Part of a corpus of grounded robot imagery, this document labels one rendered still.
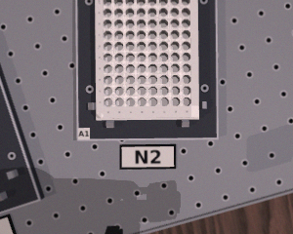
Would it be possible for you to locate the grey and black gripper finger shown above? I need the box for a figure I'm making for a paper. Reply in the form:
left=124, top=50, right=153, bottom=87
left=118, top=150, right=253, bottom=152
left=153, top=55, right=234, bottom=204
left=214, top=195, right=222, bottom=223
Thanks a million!
left=105, top=226, right=123, bottom=234

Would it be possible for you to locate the grey perforated base plate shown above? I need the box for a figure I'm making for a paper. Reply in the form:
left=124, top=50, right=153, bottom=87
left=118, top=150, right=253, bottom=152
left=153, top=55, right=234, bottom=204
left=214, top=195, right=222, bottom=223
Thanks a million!
left=0, top=0, right=293, bottom=234

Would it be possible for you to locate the white well plate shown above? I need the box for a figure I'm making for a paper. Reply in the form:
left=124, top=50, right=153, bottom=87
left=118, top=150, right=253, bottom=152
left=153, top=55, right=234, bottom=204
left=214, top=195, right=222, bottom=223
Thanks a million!
left=95, top=0, right=199, bottom=120

